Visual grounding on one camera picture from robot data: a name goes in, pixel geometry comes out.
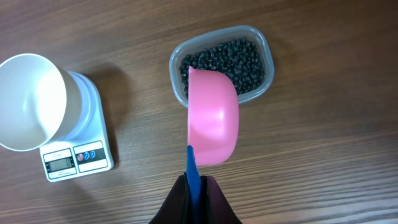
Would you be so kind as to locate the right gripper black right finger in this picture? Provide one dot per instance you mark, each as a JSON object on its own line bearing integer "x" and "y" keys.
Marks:
{"x": 215, "y": 209}

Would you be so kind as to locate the clear plastic container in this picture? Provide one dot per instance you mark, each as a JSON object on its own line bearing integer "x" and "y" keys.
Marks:
{"x": 214, "y": 39}

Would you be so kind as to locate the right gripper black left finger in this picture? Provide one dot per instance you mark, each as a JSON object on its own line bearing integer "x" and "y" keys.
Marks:
{"x": 174, "y": 209}

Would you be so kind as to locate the white digital kitchen scale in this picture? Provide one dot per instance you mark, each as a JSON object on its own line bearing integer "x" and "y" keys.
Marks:
{"x": 86, "y": 149}

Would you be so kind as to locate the white bowl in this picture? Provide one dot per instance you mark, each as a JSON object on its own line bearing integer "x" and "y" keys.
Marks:
{"x": 40, "y": 102}

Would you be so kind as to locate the black beans in container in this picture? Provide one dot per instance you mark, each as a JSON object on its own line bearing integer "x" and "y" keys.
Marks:
{"x": 238, "y": 59}

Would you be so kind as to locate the pink scoop blue handle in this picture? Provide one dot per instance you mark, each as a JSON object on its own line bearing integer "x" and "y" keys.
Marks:
{"x": 212, "y": 127}

